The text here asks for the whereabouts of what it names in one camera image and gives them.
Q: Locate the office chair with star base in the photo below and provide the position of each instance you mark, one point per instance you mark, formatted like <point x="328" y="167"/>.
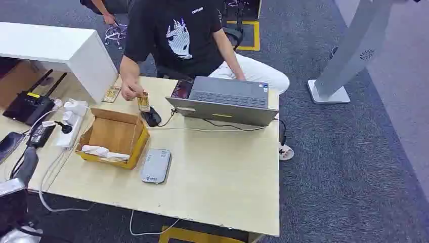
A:
<point x="115" y="35"/>

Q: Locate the white sandal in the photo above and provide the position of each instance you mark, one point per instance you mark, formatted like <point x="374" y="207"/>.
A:
<point x="286" y="153"/>

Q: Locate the white cabinet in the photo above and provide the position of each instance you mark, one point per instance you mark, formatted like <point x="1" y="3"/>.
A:
<point x="50" y="43"/>

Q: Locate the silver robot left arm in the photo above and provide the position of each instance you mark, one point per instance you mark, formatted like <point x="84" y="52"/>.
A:
<point x="10" y="187"/>

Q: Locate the black computer mouse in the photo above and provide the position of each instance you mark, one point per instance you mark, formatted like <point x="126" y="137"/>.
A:
<point x="151" y="117"/>

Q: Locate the yellow printed card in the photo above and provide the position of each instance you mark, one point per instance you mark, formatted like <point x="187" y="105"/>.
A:
<point x="144" y="103"/>
<point x="111" y="94"/>

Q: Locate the dark shoe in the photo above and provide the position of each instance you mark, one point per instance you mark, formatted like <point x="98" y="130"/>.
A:
<point x="333" y="51"/>

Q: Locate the person's right hand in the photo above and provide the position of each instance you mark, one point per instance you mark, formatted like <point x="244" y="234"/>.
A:
<point x="131" y="89"/>

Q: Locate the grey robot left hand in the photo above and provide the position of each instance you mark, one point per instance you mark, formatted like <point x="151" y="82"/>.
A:
<point x="28" y="164"/>

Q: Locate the dark smartphone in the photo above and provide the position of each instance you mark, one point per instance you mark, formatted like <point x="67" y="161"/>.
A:
<point x="9" y="146"/>

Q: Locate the white power strip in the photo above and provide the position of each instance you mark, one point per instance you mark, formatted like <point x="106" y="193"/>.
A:
<point x="68" y="135"/>

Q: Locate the black router with antennas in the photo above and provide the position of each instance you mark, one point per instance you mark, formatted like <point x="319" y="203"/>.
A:
<point x="26" y="109"/>

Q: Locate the black power adapter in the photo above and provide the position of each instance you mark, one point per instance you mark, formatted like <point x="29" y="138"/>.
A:
<point x="40" y="135"/>

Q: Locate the wooden card box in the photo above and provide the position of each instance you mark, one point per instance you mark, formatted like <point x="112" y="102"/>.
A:
<point x="114" y="134"/>

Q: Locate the person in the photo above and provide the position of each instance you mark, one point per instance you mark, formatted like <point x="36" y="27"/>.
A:
<point x="100" y="6"/>
<point x="174" y="20"/>

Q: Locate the grey laptop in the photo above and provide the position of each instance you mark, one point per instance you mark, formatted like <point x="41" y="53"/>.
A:
<point x="228" y="107"/>

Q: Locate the black plug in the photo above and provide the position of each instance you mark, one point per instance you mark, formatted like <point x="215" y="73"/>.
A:
<point x="65" y="128"/>

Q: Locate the person's left hand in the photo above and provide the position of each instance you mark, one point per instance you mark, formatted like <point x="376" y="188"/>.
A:
<point x="240" y="77"/>

